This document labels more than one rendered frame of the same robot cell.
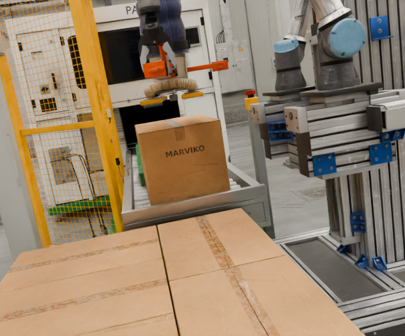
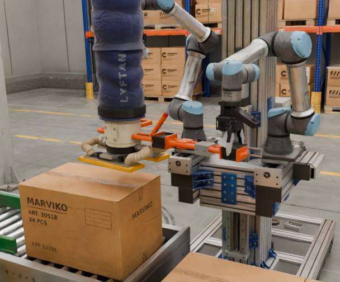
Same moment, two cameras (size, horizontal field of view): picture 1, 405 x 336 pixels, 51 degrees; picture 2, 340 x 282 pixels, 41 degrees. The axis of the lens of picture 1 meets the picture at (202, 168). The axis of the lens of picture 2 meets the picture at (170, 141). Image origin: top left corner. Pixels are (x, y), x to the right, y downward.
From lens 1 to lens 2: 188 cm
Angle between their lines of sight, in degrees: 52
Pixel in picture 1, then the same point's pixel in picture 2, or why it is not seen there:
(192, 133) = (146, 192)
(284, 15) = not seen: outside the picture
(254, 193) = (185, 235)
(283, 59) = (197, 120)
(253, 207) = (184, 248)
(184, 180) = (141, 238)
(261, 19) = not seen: outside the picture
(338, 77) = (288, 145)
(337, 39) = (313, 126)
